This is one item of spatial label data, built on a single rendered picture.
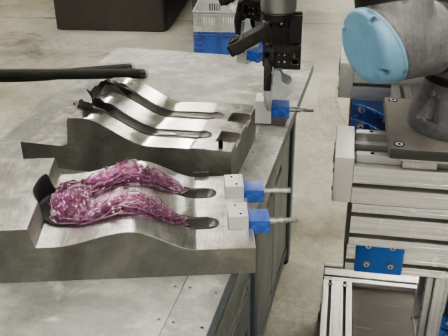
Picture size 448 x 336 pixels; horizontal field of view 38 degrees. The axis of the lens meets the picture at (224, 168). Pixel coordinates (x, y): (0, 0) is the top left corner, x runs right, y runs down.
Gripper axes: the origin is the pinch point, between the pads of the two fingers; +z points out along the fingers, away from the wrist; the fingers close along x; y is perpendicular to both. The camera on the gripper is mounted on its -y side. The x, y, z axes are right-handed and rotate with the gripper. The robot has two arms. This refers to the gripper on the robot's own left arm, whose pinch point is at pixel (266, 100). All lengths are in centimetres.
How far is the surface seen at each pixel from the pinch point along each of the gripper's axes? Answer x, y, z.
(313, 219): 100, 17, 95
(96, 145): -9.7, -37.3, 7.8
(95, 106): -0.5, -39.5, 2.5
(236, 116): 6.5, -7.4, 7.0
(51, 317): -58, -32, 15
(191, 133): -4.5, -16.6, 6.7
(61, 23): 370, -184, 89
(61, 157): -8.4, -46.4, 12.1
